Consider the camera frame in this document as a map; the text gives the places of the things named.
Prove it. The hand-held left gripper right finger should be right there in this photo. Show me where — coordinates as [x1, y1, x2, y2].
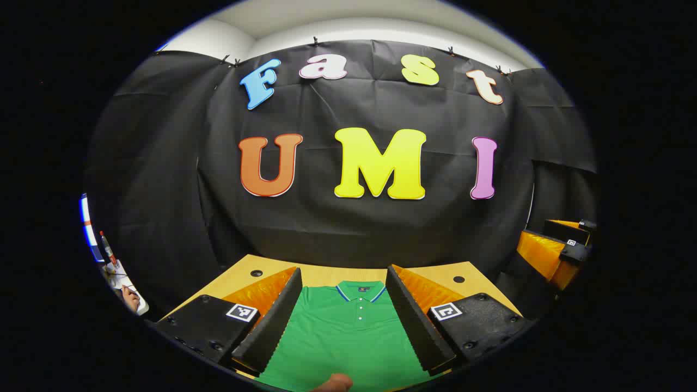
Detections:
[385, 265, 531, 376]

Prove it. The green T-shirt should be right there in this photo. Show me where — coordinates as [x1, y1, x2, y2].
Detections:
[256, 280, 453, 392]

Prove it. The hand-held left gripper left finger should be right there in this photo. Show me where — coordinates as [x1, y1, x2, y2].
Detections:
[144, 267, 303, 376]

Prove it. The computer monitor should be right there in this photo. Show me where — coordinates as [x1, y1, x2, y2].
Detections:
[80, 193, 105, 263]

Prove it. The white side desk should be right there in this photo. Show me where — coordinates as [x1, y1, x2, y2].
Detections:
[102, 260, 150, 316]

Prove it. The clear bottle with red label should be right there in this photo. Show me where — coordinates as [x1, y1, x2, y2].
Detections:
[99, 230, 118, 268]

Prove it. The black backdrop cloth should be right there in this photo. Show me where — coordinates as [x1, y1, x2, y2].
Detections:
[84, 39, 598, 322]

